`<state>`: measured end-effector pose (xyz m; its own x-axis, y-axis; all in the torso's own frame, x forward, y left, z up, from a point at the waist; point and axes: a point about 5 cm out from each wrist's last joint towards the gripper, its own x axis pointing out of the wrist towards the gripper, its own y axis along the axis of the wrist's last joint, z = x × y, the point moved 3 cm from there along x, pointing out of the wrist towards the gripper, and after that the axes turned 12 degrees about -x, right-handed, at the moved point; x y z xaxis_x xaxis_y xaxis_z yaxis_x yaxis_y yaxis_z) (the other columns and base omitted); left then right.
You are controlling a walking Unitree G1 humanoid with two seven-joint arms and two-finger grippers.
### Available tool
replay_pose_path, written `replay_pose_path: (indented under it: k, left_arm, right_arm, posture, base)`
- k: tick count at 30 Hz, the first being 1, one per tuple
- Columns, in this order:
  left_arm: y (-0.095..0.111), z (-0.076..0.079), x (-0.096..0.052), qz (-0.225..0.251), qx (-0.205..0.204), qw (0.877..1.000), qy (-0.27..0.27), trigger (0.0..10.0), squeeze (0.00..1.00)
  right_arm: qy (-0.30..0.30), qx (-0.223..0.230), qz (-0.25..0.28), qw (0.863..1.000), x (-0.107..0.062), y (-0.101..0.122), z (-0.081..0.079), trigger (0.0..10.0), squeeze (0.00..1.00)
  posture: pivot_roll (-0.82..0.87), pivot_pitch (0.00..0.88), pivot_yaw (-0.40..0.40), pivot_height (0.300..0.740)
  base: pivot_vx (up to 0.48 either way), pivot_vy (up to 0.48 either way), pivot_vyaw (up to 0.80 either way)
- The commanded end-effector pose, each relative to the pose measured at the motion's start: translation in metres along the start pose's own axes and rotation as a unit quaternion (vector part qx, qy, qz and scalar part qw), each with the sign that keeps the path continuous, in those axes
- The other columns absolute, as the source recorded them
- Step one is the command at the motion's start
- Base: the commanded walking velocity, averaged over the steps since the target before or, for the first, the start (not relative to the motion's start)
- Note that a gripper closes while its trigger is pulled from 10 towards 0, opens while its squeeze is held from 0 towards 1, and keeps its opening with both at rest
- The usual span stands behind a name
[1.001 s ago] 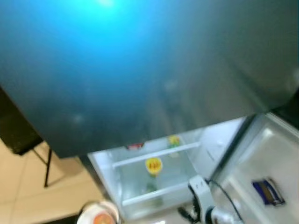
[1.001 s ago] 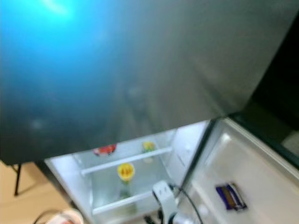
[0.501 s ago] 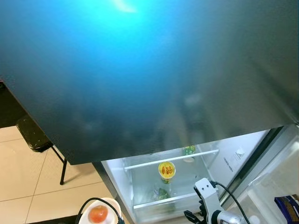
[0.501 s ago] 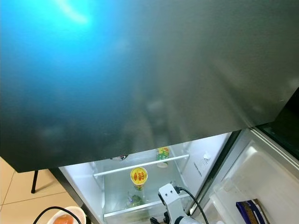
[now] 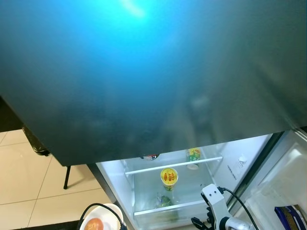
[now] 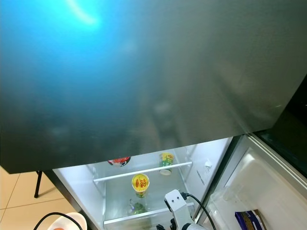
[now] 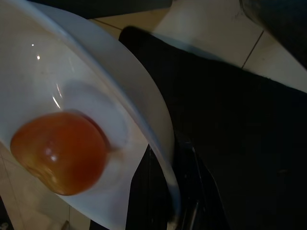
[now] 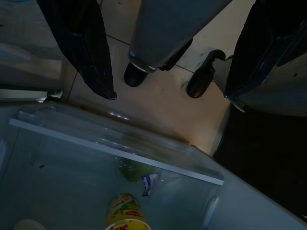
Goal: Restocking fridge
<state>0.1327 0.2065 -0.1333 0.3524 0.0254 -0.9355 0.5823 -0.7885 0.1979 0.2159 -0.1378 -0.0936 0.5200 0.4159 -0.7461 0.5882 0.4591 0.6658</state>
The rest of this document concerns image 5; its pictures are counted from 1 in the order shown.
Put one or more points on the grey fridge door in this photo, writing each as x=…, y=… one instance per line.
x=283, y=182

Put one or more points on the white oval bowl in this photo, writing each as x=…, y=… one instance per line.
x=112, y=215

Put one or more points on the red tomato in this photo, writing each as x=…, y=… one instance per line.
x=94, y=224

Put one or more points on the glass fridge shelf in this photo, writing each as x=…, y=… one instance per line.
x=153, y=210
x=144, y=168

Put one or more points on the grey two-door fridge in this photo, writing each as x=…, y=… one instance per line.
x=144, y=72

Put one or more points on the green leafy vegetable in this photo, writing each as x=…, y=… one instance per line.
x=165, y=201

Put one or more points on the yellow cup noodle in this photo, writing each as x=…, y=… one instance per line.
x=169, y=176

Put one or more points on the green cup noodle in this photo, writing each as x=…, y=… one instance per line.
x=194, y=155

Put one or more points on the red black bowl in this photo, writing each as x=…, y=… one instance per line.
x=150, y=156

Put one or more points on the dark blue snack packet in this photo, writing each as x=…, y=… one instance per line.
x=290, y=218

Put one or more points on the light grey right wrist camera mount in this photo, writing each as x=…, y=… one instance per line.
x=213, y=199

